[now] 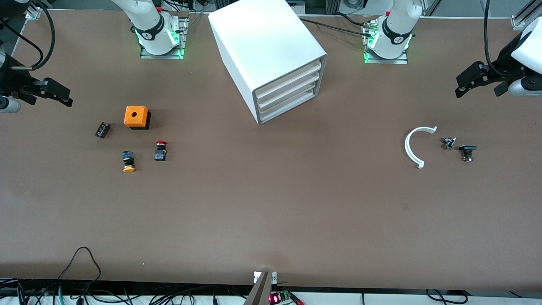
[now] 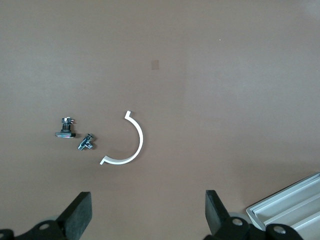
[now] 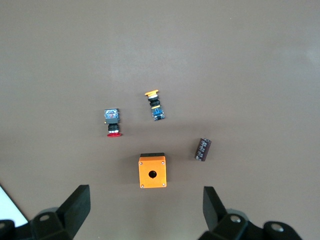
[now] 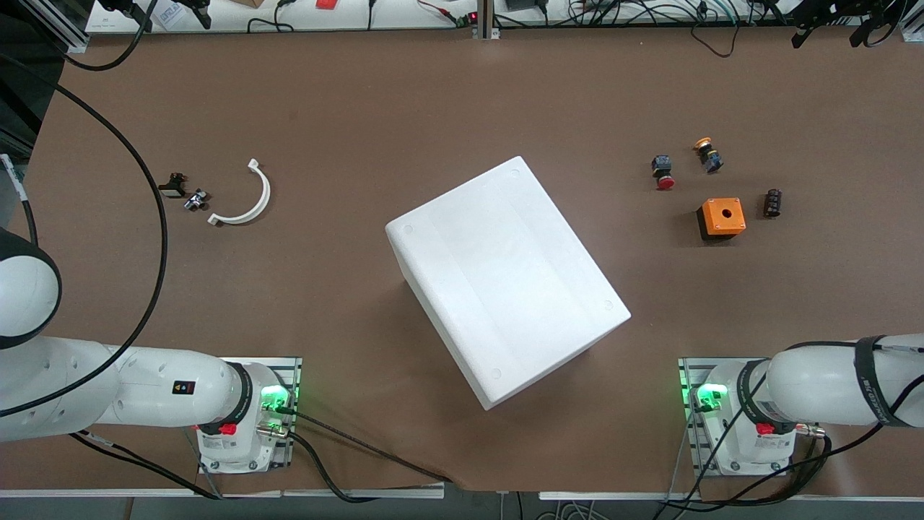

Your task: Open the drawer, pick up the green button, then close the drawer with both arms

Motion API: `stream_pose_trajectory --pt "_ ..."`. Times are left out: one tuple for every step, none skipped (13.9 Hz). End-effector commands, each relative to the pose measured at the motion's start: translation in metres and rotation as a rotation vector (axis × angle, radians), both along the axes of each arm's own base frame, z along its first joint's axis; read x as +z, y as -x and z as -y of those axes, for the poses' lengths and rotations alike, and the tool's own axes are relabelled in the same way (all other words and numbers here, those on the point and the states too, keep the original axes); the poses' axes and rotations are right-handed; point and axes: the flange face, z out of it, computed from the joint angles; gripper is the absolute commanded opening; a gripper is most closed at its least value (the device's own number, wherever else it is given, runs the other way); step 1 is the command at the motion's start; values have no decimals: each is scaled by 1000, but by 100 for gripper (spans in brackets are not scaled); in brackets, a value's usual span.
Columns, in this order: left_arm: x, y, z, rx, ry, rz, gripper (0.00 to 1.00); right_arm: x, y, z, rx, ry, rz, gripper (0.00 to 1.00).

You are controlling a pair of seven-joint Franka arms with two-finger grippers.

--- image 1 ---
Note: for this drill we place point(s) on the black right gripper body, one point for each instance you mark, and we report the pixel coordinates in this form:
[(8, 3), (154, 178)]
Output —
[(9, 79)]

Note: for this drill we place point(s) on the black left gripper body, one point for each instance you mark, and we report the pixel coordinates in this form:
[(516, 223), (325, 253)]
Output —
[(507, 59)]

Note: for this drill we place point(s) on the yellow push button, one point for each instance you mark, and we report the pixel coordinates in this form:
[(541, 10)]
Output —
[(128, 161)]

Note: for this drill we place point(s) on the red push button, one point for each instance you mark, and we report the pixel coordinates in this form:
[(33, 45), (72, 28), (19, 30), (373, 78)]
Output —
[(160, 153)]

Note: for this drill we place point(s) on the white drawer cabinet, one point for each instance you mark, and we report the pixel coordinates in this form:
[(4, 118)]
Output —
[(262, 42)]

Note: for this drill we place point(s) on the black terminal block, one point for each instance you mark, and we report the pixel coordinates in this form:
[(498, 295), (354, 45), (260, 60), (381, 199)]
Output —
[(102, 130)]

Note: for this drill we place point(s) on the white curved plastic arc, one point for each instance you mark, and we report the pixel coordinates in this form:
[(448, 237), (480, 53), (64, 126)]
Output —
[(407, 148)]

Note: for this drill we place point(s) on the circuit board with red LED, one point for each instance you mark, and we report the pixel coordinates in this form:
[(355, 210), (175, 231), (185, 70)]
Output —
[(279, 297)]

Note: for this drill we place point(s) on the aluminium frame profile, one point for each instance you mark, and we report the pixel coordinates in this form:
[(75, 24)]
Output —
[(523, 19), (33, 12)]

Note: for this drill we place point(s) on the small grey metal switch part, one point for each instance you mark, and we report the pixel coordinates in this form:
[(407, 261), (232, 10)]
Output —
[(449, 143)]

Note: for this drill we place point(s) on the small black switch component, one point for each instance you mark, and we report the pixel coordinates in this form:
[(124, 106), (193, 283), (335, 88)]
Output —
[(467, 150)]

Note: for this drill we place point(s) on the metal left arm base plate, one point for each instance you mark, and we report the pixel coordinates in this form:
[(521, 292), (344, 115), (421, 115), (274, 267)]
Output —
[(402, 61)]

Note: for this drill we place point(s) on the orange button enclosure box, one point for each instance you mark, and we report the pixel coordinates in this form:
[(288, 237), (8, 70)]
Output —
[(135, 115)]

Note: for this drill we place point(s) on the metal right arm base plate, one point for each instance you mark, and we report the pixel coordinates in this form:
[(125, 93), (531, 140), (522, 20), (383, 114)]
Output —
[(184, 42)]

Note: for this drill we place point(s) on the grey metal camera bracket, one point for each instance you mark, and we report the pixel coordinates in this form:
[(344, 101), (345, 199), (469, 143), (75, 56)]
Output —
[(260, 292)]

